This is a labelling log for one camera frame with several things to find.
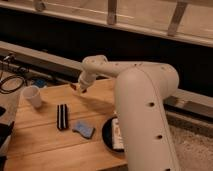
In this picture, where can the blue sponge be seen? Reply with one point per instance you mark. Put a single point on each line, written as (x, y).
(83, 129)

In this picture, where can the black round plate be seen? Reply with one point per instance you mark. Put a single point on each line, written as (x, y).
(107, 136)

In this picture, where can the black device left edge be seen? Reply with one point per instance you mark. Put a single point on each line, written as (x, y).
(5, 133)

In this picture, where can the black white striped block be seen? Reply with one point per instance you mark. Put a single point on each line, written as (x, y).
(62, 117)

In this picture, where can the white box on plate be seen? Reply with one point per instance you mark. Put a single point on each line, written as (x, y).
(116, 135)

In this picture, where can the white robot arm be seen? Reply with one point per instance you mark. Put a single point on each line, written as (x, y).
(140, 88)

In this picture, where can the blue object behind table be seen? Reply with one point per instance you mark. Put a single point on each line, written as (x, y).
(41, 83)

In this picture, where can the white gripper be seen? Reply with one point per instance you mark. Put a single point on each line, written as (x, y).
(85, 80)

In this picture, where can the white paper cup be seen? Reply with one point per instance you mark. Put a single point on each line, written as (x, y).
(32, 95)

